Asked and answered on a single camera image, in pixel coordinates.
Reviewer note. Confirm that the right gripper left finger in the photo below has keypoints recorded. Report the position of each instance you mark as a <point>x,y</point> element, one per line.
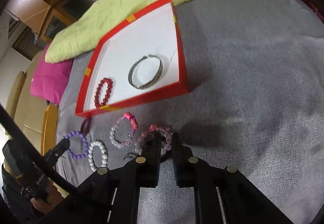
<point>149,170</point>

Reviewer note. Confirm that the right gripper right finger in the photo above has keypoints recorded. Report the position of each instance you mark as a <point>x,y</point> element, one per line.
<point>180,156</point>

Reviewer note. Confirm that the silver cuff bangle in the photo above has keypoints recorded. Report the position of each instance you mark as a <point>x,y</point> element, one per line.
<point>145,72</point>

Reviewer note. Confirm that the red shallow jewelry box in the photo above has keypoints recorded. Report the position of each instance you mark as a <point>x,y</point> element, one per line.
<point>152,30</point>

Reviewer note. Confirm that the person's left hand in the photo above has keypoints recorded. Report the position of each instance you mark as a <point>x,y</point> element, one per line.
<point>54,196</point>

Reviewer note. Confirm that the orange box lid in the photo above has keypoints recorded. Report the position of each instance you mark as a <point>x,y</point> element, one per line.
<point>48,138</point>

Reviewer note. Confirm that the beige leather armchair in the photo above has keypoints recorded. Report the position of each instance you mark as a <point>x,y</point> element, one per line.
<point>26,110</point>

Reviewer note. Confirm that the magenta pillow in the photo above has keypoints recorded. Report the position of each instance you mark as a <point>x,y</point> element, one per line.
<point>49,81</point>

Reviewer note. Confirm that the wooden cabinet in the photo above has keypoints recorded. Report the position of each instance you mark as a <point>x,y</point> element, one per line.
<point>46,17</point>

